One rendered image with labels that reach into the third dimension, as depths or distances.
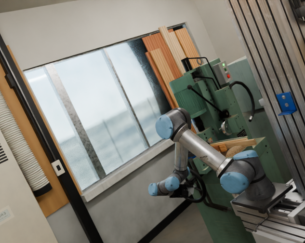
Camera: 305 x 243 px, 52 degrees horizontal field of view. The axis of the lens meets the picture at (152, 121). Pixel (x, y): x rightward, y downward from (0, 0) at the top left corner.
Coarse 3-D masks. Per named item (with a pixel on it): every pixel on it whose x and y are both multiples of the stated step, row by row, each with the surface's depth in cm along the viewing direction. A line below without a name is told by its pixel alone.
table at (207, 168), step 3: (243, 147) 211; (246, 147) 209; (249, 147) 211; (243, 150) 207; (222, 153) 218; (225, 153) 215; (174, 165) 246; (204, 168) 214; (207, 168) 213; (210, 168) 214; (198, 171) 216; (201, 171) 213; (204, 171) 211; (207, 171) 212; (189, 174) 223
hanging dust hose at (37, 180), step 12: (0, 96) 254; (0, 108) 252; (0, 120) 252; (12, 120) 257; (12, 132) 254; (12, 144) 253; (24, 144) 259; (24, 156) 256; (24, 168) 256; (36, 168) 260; (36, 180) 258; (36, 192) 260
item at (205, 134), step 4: (208, 128) 234; (212, 128) 236; (200, 132) 232; (204, 132) 230; (208, 132) 233; (212, 132) 236; (200, 136) 230; (204, 136) 229; (208, 136) 232; (204, 140) 229
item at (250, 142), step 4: (244, 140) 211; (248, 140) 208; (252, 140) 205; (228, 144) 220; (232, 144) 218; (236, 144) 215; (240, 144) 213; (244, 144) 211; (248, 144) 208; (252, 144) 206; (256, 144) 205; (228, 148) 222
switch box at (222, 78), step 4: (216, 64) 235; (220, 64) 234; (216, 68) 236; (220, 68) 234; (224, 68) 236; (216, 72) 237; (220, 72) 235; (224, 72) 236; (228, 72) 239; (220, 76) 236; (224, 76) 235; (220, 80) 238; (224, 80) 235; (228, 80) 237; (220, 84) 239
